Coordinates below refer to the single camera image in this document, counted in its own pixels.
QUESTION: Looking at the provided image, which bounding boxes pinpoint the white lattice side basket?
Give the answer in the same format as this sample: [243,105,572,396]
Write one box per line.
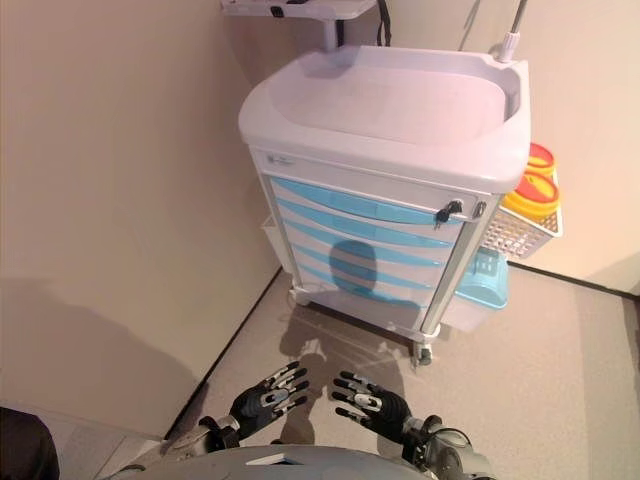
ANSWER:
[479,202,565,261]

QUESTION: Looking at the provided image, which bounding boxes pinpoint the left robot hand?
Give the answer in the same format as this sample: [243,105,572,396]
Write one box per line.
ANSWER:
[228,362,310,436]

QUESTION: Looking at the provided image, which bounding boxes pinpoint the blue lidded waste bin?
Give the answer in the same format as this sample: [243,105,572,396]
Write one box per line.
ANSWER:
[444,247,512,334]

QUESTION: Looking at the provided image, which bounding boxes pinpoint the white blue medical cart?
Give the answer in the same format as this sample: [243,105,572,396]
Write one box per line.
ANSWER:
[238,44,532,365]

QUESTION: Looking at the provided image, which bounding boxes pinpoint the blue fronted cart drawer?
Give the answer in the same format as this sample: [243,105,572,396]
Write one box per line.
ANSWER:
[282,222,449,271]

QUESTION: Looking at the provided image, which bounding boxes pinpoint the white monitor shelf stand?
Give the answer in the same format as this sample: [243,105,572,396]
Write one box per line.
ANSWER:
[219,0,376,52]

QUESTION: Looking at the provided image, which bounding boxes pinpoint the person in brown trousers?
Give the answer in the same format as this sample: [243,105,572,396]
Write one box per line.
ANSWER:
[0,405,62,480]

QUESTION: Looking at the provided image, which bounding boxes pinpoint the metal IV pole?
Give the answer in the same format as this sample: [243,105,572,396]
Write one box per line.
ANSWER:
[494,0,529,64]

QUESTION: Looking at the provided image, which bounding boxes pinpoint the grey robot torso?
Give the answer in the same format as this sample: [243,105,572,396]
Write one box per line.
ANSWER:
[107,444,436,480]

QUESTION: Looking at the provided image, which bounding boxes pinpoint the black hanging cable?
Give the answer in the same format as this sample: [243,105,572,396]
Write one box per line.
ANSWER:
[374,0,394,47]

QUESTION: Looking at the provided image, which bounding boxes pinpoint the black cart keys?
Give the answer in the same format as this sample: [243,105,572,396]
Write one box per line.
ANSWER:
[432,199,465,232]

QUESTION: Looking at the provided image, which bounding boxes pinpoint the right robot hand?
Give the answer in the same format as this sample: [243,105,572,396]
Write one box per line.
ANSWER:
[330,369,414,443]

